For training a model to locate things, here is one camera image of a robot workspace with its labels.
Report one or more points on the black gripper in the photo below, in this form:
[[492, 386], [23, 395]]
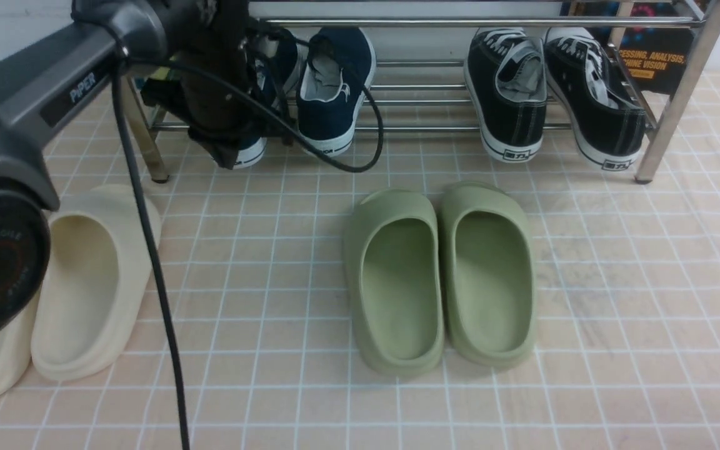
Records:
[[216, 81]]

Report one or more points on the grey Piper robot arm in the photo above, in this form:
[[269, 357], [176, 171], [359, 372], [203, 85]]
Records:
[[47, 84]]

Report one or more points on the metal shoe rack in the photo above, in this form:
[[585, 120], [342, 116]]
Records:
[[704, 24]]

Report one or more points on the right cream foam slipper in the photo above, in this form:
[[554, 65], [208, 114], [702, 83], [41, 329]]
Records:
[[94, 284]]

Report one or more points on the left green foam slipper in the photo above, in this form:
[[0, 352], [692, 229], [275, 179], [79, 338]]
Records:
[[390, 253]]

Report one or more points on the green foam slipper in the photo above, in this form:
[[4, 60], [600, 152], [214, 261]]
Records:
[[390, 253], [488, 274]]

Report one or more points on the left black canvas sneaker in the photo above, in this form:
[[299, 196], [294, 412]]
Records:
[[505, 76]]

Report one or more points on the black canvas sneaker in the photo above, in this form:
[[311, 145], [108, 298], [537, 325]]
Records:
[[505, 76], [607, 125]]

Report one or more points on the right green foam slipper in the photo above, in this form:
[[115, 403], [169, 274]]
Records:
[[488, 274]]

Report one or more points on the right black canvas sneaker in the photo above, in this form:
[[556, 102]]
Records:
[[607, 125]]

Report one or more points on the black book orange text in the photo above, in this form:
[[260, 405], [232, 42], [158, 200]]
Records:
[[655, 57]]

